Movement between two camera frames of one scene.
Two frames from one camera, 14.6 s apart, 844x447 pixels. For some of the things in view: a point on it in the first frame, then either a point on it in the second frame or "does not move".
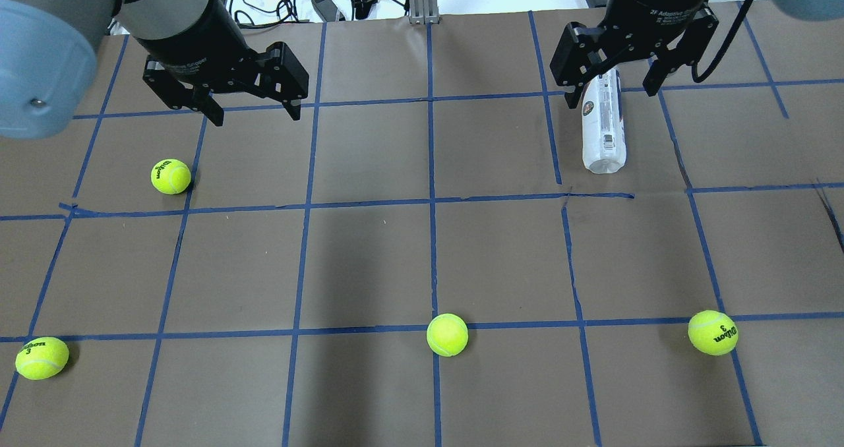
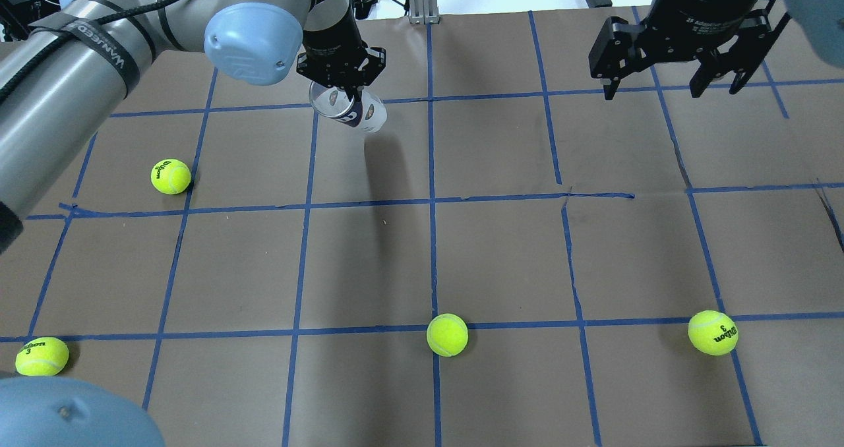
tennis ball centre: x=448 y=335 does not move
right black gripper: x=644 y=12 to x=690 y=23
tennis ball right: x=713 y=333 does not move
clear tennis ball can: x=604 y=144 to x=368 y=114
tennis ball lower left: x=42 y=358 does not move
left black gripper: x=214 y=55 to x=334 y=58
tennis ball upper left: x=171 y=176 does not move
